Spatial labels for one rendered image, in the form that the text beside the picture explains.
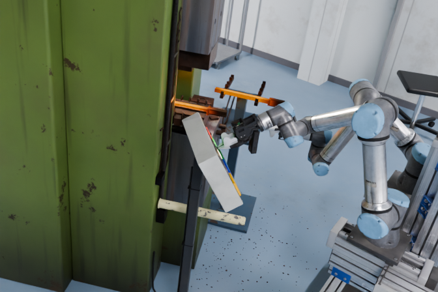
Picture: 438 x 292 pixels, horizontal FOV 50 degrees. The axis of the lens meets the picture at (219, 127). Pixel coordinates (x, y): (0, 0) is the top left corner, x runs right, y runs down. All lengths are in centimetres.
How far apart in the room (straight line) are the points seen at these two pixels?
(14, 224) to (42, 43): 102
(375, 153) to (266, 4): 450
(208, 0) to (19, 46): 81
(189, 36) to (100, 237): 114
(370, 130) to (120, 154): 112
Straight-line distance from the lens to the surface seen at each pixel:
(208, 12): 210
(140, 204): 233
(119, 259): 262
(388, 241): 213
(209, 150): 175
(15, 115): 222
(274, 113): 200
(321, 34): 557
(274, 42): 617
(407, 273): 216
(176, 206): 235
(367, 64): 573
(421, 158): 245
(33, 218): 252
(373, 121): 175
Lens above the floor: 212
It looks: 29 degrees down
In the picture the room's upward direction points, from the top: 8 degrees clockwise
